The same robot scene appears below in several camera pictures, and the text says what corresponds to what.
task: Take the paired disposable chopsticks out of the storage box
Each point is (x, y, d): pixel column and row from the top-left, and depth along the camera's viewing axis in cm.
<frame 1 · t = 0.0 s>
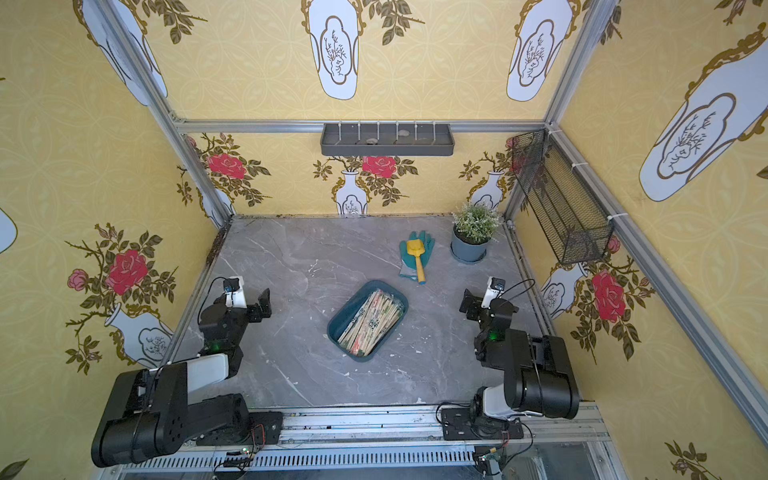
left hand: (255, 289, 89), fingers open
right hand: (480, 291, 93), fingers open
teal plastic storage box: (351, 304, 97), on the table
potted green plant: (475, 225, 97), point 18 cm above the table
green garden glove: (408, 267, 108), on the table
yellow toy shovel: (417, 248, 111), point 2 cm above the table
chopstick pile in box: (370, 323, 91), point 3 cm above the table

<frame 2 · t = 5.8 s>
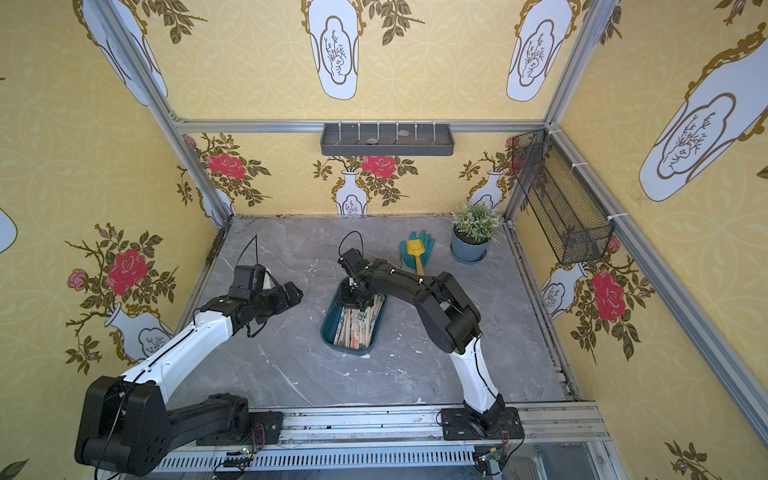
left hand: (294, 298, 88), fingers open
right hand: (342, 310, 93), fingers closed
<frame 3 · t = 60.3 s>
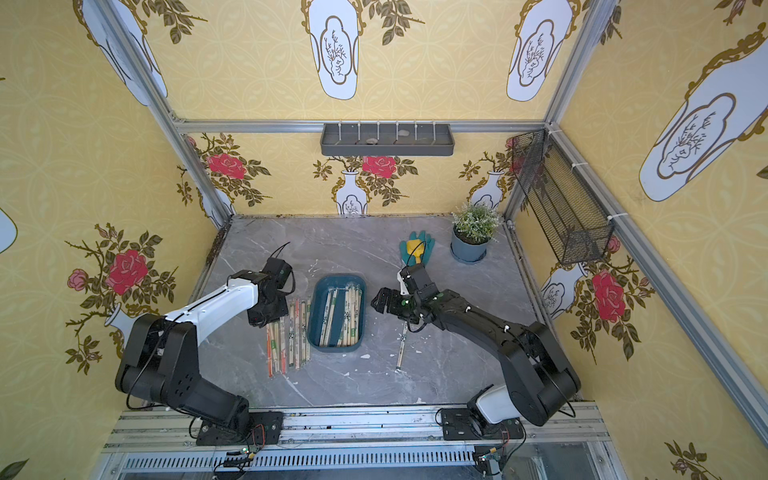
left hand: (277, 315, 90), fingers closed
right hand: (381, 311, 86), fingers open
chopstick pile in box: (350, 329, 90), point 3 cm above the table
wrapped chopsticks red print: (283, 348, 89), on the table
wrapped chopsticks red leaf: (269, 349, 88), on the table
wrapped chopsticks far left: (276, 348, 83), point 5 cm above the table
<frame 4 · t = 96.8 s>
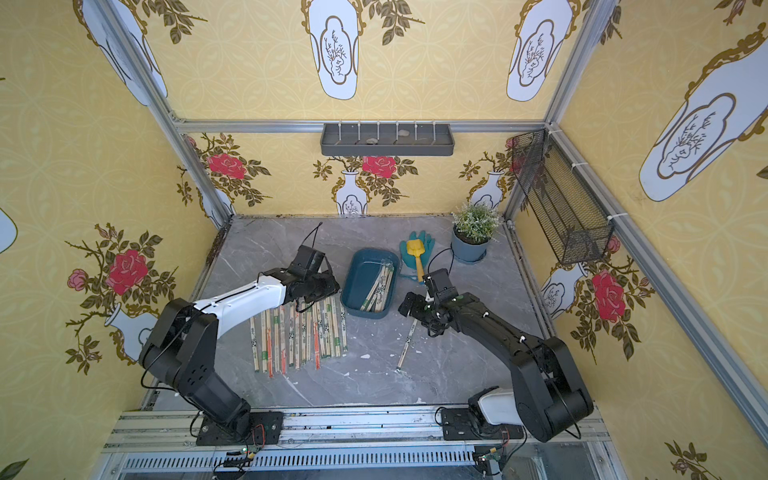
left hand: (341, 286, 92), fingers open
right hand: (408, 316, 88), fingers open
teal plastic storage box: (360, 269, 106), on the table
chopstick pile in box: (377, 298, 99), on the table
wrapped chopsticks nearest box: (332, 326, 92), on the table
